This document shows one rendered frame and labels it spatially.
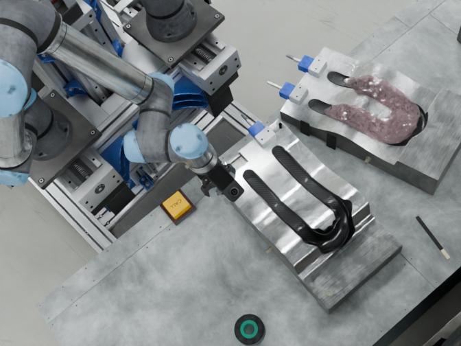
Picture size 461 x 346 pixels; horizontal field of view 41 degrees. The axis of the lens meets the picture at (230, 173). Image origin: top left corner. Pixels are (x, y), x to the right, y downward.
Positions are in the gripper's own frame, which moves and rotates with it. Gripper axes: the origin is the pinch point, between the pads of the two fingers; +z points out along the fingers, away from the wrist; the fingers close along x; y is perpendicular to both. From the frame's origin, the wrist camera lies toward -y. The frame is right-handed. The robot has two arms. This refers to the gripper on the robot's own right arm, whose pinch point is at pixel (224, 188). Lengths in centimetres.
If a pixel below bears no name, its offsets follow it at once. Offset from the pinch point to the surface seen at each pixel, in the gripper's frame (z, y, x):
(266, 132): 5.0, 6.5, -19.7
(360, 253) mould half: 7.8, -35.9, -15.7
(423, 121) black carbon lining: 11, -20, -55
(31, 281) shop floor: 92, 60, 88
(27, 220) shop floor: 94, 86, 74
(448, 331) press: 14, -64, -19
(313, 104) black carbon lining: 13.1, 6.6, -36.8
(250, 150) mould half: 7.2, 6.2, -13.0
